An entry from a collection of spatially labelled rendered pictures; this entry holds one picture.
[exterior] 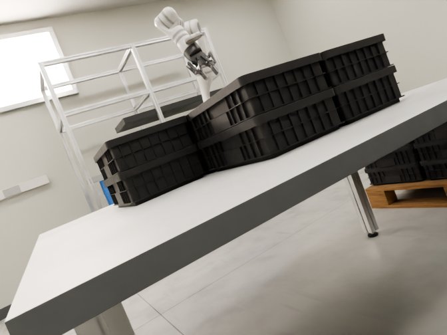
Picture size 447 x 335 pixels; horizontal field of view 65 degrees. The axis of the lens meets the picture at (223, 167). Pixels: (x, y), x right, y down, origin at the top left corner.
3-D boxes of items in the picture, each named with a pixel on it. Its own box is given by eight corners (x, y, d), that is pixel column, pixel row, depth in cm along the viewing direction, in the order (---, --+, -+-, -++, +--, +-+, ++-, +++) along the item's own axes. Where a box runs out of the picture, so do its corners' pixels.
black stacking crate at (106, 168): (104, 184, 148) (93, 159, 148) (166, 160, 161) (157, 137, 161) (120, 176, 113) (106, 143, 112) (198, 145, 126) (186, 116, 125)
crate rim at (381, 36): (255, 98, 139) (253, 92, 138) (309, 79, 152) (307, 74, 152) (325, 58, 103) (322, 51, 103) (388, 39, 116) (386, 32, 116)
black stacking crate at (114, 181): (113, 209, 149) (102, 182, 148) (175, 182, 162) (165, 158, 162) (132, 207, 113) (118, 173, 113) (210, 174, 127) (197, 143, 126)
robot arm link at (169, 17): (165, 2, 147) (177, 8, 161) (151, 17, 150) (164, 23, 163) (177, 14, 148) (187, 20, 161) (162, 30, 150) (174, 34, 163)
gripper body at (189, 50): (193, 50, 157) (207, 66, 156) (179, 56, 152) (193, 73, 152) (199, 38, 150) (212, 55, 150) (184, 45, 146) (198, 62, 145)
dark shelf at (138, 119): (116, 133, 365) (114, 128, 365) (212, 102, 420) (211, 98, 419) (125, 123, 325) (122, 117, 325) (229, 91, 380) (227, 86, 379)
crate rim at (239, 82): (189, 120, 125) (186, 114, 125) (255, 98, 139) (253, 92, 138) (243, 84, 90) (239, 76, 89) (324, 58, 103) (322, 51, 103)
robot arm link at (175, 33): (171, 47, 150) (185, 32, 147) (149, 20, 151) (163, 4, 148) (177, 50, 157) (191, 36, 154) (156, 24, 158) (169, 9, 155)
